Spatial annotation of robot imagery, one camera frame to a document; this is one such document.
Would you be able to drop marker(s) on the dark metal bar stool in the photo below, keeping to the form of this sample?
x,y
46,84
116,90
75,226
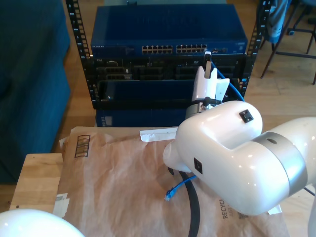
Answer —
x,y
296,55

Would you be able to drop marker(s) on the black rack drawer unit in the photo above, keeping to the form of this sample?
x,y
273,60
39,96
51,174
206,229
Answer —
x,y
148,91

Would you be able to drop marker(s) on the black rack frame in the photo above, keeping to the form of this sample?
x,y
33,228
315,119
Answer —
x,y
74,24

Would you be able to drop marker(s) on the blue grey jacket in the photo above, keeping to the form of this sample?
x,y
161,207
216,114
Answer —
x,y
277,22

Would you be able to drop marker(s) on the blue network switch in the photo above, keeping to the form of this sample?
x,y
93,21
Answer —
x,y
168,24

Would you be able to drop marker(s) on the blue sofa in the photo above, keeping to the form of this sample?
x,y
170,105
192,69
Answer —
x,y
32,98

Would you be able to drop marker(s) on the dark blue base box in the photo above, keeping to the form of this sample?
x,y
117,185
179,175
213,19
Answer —
x,y
148,118

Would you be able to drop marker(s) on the brown paper mailer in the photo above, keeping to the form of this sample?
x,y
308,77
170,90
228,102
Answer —
x,y
111,185

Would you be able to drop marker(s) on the black rack server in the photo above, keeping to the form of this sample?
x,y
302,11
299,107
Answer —
x,y
170,63

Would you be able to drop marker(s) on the office chair base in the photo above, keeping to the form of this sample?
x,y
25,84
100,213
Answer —
x,y
291,32

